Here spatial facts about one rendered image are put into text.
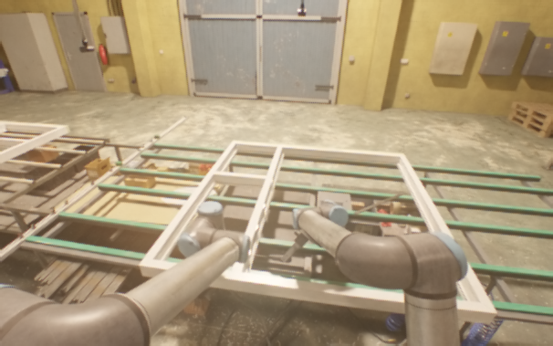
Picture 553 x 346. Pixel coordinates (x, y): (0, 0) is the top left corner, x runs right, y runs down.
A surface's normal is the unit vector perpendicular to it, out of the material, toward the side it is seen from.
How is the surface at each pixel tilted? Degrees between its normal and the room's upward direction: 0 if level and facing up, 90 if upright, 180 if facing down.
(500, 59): 90
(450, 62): 90
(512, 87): 90
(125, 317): 40
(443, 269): 58
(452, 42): 90
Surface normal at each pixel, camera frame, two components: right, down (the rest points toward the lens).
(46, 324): 0.26, -0.86
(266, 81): -0.15, 0.48
